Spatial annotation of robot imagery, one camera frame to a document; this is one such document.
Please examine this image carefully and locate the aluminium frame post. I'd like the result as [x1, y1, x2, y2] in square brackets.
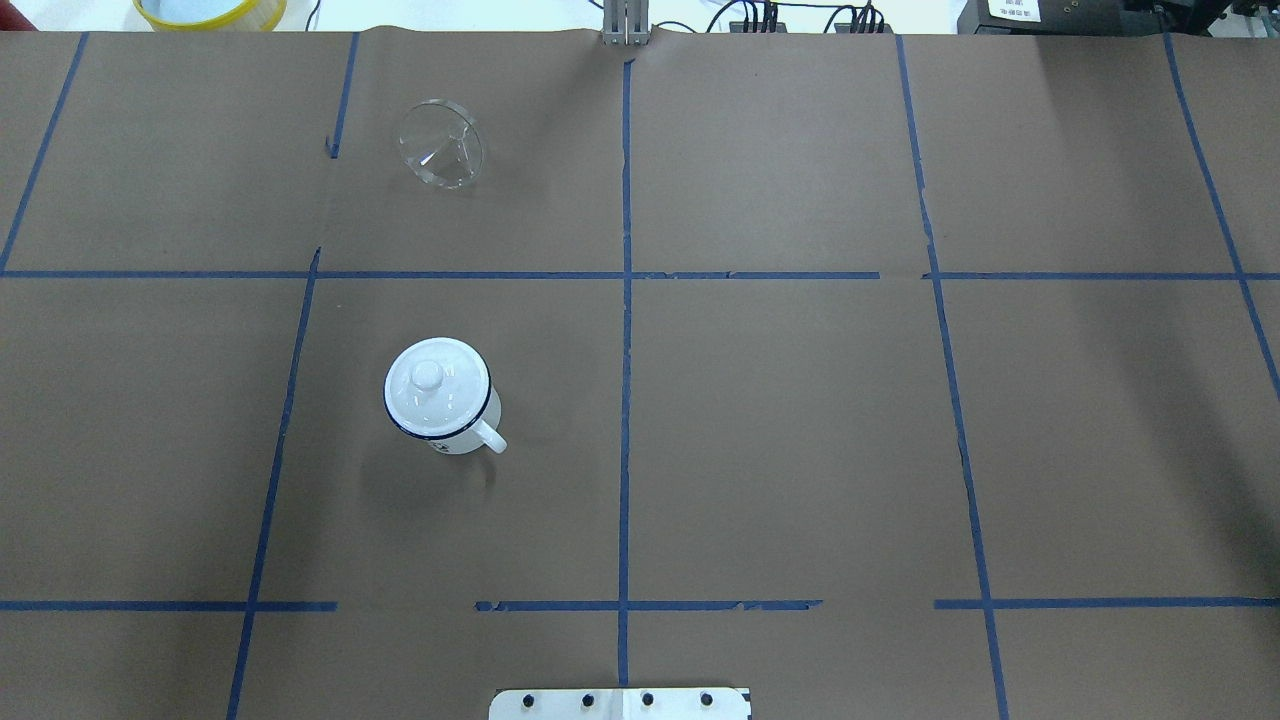
[593, 0, 652, 47]

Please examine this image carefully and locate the clear plastic funnel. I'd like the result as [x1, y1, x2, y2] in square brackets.
[396, 97, 486, 190]

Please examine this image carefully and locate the white mug lid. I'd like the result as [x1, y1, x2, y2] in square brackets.
[384, 338, 493, 437]

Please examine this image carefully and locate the yellow tape roll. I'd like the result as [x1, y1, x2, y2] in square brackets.
[132, 1, 289, 32]

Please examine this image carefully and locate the white camera stand base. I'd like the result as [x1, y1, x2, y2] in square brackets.
[488, 687, 753, 719]

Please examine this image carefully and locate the white enamel mug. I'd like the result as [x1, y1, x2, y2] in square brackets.
[384, 338, 508, 457]

